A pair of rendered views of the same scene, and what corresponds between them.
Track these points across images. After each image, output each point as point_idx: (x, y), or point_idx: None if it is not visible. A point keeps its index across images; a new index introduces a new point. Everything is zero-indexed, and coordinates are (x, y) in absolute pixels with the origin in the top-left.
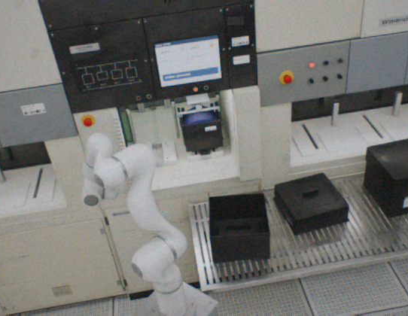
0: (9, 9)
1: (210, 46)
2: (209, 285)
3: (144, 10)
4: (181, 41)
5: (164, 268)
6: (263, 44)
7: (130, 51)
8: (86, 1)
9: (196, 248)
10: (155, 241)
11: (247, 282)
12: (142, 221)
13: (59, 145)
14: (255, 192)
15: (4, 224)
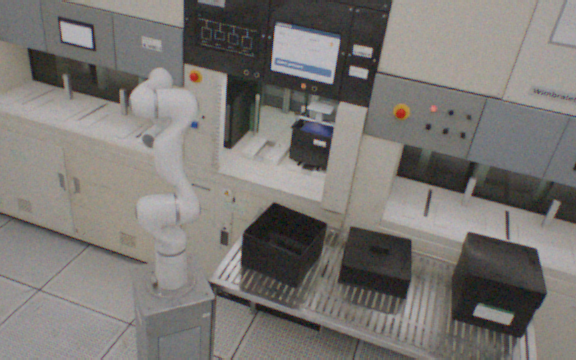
0: None
1: (330, 44)
2: (219, 280)
3: None
4: (303, 28)
5: (161, 223)
6: (387, 64)
7: (251, 20)
8: None
9: (235, 245)
10: (167, 194)
11: (255, 296)
12: (158, 165)
13: None
14: (333, 228)
15: (99, 147)
